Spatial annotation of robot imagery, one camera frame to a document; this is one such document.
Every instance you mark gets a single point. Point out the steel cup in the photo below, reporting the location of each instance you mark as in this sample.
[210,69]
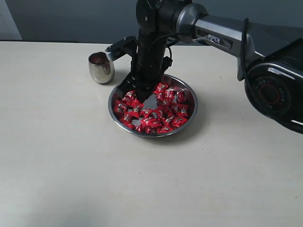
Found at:
[101,69]

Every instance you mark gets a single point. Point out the round steel plate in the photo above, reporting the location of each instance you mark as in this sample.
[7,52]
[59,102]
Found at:
[153,118]

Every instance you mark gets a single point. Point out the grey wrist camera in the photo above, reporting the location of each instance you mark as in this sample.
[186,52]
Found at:
[127,45]

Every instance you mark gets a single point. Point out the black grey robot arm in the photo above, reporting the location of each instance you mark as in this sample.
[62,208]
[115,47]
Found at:
[269,58]

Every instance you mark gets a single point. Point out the red wrapped candy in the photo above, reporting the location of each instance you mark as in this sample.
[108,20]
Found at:
[160,88]
[178,121]
[182,110]
[120,107]
[127,118]

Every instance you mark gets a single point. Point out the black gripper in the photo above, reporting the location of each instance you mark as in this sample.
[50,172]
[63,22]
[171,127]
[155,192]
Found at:
[149,68]

